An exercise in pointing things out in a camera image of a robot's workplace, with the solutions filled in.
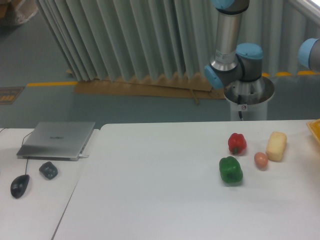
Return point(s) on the red bell pepper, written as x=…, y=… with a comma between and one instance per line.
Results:
x=236, y=143

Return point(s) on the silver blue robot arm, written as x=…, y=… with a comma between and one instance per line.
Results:
x=226, y=42

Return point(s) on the yellow basket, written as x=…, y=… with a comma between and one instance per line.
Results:
x=314, y=127

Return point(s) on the brown cardboard sheet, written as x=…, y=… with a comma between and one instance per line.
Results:
x=196, y=87

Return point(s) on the green bell pepper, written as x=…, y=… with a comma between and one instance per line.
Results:
x=230, y=170

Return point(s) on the grey-green folding curtain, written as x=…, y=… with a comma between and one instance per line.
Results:
x=139, y=38

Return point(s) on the silver laptop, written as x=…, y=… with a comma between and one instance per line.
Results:
x=57, y=140

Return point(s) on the brown egg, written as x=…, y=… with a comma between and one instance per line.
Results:
x=261, y=160

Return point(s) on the yellow bread loaf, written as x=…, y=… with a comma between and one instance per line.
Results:
x=276, y=146

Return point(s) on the black small controller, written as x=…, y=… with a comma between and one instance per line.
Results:
x=48, y=170

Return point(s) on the black computer mouse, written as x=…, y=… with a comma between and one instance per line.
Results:
x=19, y=186

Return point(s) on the cardboard boxes top left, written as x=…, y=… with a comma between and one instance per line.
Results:
x=16, y=12

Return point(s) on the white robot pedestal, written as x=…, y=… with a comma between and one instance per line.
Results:
x=247, y=112

